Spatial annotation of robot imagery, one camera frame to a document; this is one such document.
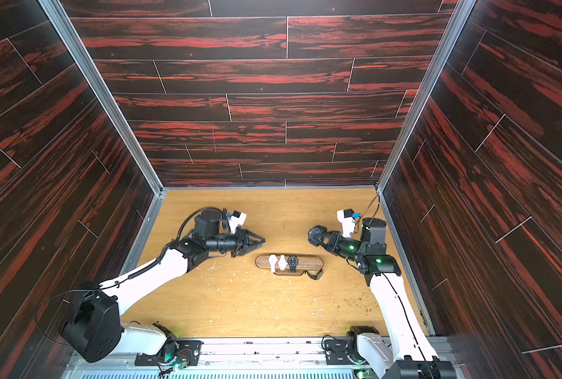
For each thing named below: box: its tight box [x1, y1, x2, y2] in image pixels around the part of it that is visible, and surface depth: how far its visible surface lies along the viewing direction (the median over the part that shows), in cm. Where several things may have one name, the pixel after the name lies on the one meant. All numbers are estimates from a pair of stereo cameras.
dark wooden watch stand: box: [254, 254, 325, 276], surface depth 88 cm
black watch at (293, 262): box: [287, 255, 300, 273], surface depth 87 cm
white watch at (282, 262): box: [278, 254, 289, 271], surface depth 86 cm
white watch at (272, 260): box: [268, 254, 279, 274], surface depth 87 cm
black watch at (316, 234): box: [307, 225, 333, 247], surface depth 75 cm
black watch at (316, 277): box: [303, 268, 323, 281], surface depth 91 cm
